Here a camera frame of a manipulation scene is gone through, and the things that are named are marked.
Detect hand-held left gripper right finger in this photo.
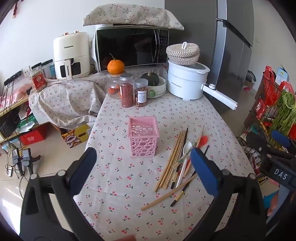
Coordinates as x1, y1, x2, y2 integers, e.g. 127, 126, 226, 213
185, 148, 270, 241

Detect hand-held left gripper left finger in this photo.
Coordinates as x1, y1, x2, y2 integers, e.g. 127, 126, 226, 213
20, 147, 102, 241

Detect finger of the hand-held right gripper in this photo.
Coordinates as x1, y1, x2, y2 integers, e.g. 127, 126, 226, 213
246, 132, 296, 163
271, 130, 296, 154

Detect white plastic spoon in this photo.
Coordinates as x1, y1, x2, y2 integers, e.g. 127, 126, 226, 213
175, 141, 193, 189

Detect red plastic spoon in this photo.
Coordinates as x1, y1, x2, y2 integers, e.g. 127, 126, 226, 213
183, 136, 208, 178

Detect black gold-patterned chopstick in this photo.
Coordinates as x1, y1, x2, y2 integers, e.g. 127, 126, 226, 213
171, 127, 189, 189
170, 145, 210, 207

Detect bunch of bamboo chopsticks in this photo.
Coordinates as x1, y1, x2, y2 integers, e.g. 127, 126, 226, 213
154, 130, 186, 192

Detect light bamboo chopstick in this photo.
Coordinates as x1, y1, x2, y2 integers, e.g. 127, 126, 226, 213
141, 174, 198, 211

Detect pink perforated utensil basket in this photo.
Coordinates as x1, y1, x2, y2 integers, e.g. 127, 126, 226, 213
128, 116, 160, 158

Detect yellow cartoon box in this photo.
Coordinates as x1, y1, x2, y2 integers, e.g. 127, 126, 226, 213
60, 125, 92, 149

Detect green long beans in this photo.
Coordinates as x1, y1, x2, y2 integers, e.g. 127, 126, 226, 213
269, 91, 296, 138

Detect pile of snack packets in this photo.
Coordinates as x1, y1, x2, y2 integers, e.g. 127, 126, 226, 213
251, 97, 274, 131

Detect cherry print tablecloth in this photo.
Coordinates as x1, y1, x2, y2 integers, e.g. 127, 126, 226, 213
73, 66, 257, 241

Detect phone on small tripod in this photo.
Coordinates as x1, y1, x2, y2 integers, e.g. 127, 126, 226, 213
11, 149, 22, 176
22, 148, 41, 176

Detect red box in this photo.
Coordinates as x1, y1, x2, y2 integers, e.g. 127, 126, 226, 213
19, 128, 47, 146

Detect red shopping bag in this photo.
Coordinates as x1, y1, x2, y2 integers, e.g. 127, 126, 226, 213
254, 65, 296, 121

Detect cherry print cover cloth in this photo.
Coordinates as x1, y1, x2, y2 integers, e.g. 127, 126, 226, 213
29, 77, 107, 128

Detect green tissue pack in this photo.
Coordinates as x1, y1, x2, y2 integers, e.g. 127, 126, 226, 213
17, 115, 39, 131

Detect silver refrigerator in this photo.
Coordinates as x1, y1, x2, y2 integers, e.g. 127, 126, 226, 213
164, 0, 254, 114

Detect jar of red goji berries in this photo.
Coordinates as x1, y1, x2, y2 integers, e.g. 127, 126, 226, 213
119, 73, 135, 108

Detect clear jar of small fruits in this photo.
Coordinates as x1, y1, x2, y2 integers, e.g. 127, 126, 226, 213
106, 73, 122, 100

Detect jar of brown nuts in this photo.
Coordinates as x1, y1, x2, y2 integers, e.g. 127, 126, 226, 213
134, 78, 149, 108

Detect black box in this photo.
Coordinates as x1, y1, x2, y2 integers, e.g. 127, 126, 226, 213
0, 111, 21, 138

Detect white electric cooking pot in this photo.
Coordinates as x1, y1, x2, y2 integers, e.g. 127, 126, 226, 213
167, 59, 238, 111

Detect stack of white bowls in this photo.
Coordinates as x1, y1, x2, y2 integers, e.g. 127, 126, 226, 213
147, 77, 167, 99

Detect wooden shelf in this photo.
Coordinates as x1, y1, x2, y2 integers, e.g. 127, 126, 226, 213
0, 95, 51, 144

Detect red label jar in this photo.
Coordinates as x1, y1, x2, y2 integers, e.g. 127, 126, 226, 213
29, 67, 47, 93

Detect orange tangerine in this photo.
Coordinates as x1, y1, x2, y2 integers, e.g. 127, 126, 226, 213
107, 53, 125, 75

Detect pink cloth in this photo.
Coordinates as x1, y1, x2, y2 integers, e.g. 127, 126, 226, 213
0, 83, 32, 110

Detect clear storage containers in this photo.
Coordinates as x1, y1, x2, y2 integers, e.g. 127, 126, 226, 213
31, 59, 56, 80

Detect dark green pumpkin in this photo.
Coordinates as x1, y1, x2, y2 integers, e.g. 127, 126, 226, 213
141, 71, 160, 87

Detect white air fryer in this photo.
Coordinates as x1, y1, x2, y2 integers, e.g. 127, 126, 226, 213
53, 31, 91, 81

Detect black microwave oven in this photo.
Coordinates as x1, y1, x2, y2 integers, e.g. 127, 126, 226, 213
94, 25, 170, 73

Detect floral cloth cover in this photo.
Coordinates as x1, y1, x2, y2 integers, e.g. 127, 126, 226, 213
83, 4, 185, 31

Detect black wire rack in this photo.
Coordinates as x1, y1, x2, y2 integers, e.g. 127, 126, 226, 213
238, 76, 296, 186

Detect wall power strip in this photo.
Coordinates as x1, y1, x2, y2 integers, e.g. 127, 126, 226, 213
3, 71, 24, 85

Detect woven rope basket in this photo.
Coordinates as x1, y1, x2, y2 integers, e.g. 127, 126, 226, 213
166, 42, 201, 66

